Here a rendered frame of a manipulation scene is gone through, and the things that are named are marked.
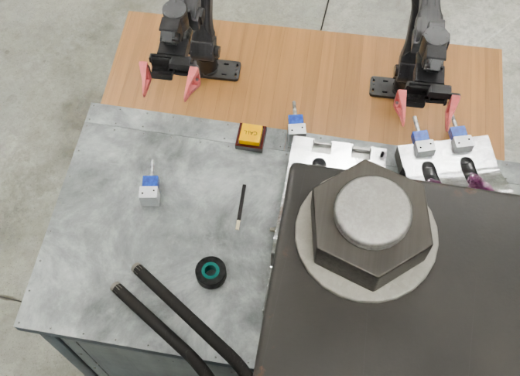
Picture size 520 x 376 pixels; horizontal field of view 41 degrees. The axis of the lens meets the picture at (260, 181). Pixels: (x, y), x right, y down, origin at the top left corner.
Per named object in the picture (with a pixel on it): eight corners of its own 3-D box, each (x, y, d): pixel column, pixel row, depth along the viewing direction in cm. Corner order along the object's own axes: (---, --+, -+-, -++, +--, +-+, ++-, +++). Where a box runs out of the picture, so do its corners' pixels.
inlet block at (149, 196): (145, 165, 197) (141, 155, 192) (162, 165, 197) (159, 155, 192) (141, 206, 191) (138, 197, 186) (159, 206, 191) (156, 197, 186)
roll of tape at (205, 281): (220, 293, 179) (219, 288, 176) (191, 284, 180) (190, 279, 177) (230, 265, 182) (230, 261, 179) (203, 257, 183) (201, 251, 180)
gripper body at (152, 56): (190, 63, 159) (196, 39, 163) (148, 59, 160) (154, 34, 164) (193, 80, 165) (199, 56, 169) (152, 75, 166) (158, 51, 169)
